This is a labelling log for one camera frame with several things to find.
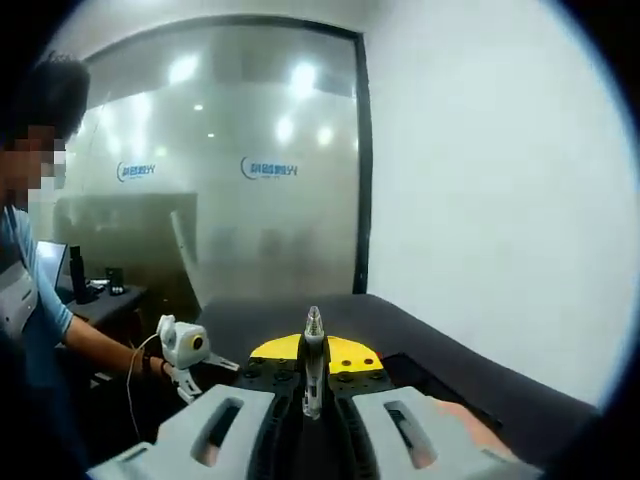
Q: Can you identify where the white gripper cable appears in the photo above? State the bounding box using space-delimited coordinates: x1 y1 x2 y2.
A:
124 333 167 442

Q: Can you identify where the small black box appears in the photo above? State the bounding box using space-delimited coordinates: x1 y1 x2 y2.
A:
104 267 126 297

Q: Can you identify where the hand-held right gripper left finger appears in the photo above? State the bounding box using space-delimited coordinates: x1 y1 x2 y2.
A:
87 334 307 480

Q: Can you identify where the person's head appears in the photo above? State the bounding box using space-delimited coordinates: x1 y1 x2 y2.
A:
0 54 93 145

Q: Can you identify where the person's blue shirt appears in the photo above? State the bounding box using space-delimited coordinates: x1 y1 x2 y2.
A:
0 204 77 392

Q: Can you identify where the open laptop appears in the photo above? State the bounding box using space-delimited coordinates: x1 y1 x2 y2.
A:
36 239 69 292

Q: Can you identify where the black bottle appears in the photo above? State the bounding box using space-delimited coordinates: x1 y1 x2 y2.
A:
68 244 95 305

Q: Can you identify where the dark side desk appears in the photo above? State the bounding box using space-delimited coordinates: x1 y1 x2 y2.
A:
58 283 151 329

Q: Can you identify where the black glass wall frame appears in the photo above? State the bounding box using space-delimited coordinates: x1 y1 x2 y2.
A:
83 17 375 296

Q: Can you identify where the person's right hand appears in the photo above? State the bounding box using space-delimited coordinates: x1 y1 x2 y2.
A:
437 398 509 454

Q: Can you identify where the grey chest device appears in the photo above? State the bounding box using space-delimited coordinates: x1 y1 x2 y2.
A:
0 269 40 347

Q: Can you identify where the clear grey pen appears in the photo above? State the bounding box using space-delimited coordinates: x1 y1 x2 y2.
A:
298 305 330 421

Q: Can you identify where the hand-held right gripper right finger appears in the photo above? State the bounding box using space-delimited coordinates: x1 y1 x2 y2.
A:
319 335 545 480

